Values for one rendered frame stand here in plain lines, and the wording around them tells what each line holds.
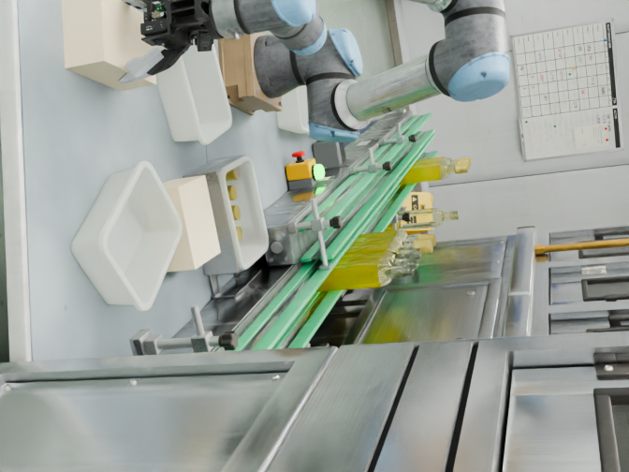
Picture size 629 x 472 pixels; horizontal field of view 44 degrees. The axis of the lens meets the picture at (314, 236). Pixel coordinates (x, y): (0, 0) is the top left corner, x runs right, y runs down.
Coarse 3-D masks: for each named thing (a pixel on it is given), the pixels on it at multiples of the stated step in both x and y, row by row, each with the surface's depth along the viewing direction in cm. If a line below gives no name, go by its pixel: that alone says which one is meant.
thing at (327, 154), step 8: (320, 144) 242; (328, 144) 241; (336, 144) 240; (320, 152) 242; (328, 152) 242; (336, 152) 241; (320, 160) 243; (328, 160) 242; (336, 160) 242; (344, 160) 247
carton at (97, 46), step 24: (72, 0) 126; (96, 0) 125; (120, 0) 130; (72, 24) 126; (96, 24) 124; (120, 24) 129; (72, 48) 126; (96, 48) 124; (120, 48) 128; (144, 48) 136; (96, 72) 129; (120, 72) 130
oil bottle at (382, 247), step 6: (354, 246) 198; (360, 246) 197; (366, 246) 196; (372, 246) 195; (378, 246) 194; (384, 246) 193; (390, 246) 192; (396, 246) 193; (348, 252) 194; (354, 252) 194; (360, 252) 193; (366, 252) 192; (372, 252) 192; (396, 252) 191
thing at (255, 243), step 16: (240, 160) 167; (224, 176) 158; (224, 192) 159; (240, 192) 175; (256, 192) 174; (240, 208) 176; (256, 208) 176; (240, 224) 177; (256, 224) 177; (256, 240) 178; (240, 256) 162; (256, 256) 171
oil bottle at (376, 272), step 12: (348, 264) 185; (360, 264) 183; (372, 264) 181; (384, 264) 181; (336, 276) 184; (348, 276) 183; (360, 276) 182; (372, 276) 181; (384, 276) 181; (324, 288) 186; (336, 288) 185; (348, 288) 184
